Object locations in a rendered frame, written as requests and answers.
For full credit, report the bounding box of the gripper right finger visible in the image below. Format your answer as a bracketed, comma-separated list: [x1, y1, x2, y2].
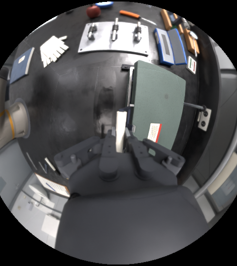
[124, 127, 186, 181]

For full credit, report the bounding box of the white two-hole bracket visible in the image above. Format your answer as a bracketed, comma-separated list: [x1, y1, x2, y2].
[197, 108, 212, 132]

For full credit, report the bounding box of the black stay rod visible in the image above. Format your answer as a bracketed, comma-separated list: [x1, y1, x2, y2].
[183, 102, 207, 111]

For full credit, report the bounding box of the silver rack plate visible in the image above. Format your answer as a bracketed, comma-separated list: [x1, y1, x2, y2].
[77, 21, 150, 57]

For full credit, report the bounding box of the silver black setting standard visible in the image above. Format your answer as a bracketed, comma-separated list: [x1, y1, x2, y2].
[133, 21, 144, 42]
[86, 22, 98, 41]
[110, 18, 120, 42]

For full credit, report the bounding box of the dark silver micrometer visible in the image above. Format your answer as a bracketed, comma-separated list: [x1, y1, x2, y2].
[172, 13, 194, 32]

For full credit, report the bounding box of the grey flat strip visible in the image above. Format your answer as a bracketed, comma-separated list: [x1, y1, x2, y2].
[25, 152, 37, 171]

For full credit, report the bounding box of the grey curved rail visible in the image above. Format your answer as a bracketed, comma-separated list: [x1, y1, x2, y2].
[194, 89, 237, 198]

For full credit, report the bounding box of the blue pen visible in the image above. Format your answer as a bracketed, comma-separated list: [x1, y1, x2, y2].
[38, 161, 49, 174]

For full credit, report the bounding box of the red apple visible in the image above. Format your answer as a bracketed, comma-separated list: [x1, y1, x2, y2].
[86, 5, 101, 19]

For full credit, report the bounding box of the orange wooden tray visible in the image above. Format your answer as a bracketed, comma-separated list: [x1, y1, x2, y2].
[160, 9, 200, 55]

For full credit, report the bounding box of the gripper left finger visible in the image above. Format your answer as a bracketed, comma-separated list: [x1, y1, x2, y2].
[54, 125, 119, 181]

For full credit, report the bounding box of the blue notebook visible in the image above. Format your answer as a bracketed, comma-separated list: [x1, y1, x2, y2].
[9, 47, 36, 84]

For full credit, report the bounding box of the white ruler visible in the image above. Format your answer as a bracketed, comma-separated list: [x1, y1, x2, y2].
[44, 157, 57, 172]

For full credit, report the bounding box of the white glove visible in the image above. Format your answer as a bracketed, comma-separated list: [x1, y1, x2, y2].
[39, 35, 70, 68]

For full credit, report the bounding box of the silver magnifying glass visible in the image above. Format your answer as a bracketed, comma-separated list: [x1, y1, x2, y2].
[188, 30, 199, 57]

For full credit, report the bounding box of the blue open foam case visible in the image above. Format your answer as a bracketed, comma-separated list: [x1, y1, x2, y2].
[153, 27, 188, 67]

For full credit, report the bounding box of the white floor cabinet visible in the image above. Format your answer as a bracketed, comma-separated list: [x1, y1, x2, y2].
[12, 180, 63, 238]

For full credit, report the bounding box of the white red green card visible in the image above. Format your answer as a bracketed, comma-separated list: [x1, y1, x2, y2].
[186, 55, 198, 75]

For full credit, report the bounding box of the white case clasp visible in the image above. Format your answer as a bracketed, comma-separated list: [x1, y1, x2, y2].
[115, 111, 128, 153]

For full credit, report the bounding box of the brown clipboard with paper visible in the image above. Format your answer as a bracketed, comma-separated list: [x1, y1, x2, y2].
[34, 172, 71, 198]

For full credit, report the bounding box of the blue round dish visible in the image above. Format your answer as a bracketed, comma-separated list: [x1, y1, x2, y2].
[94, 1, 114, 9]

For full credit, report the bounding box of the green case lid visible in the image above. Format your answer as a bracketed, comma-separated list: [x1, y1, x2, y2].
[128, 60, 187, 157]

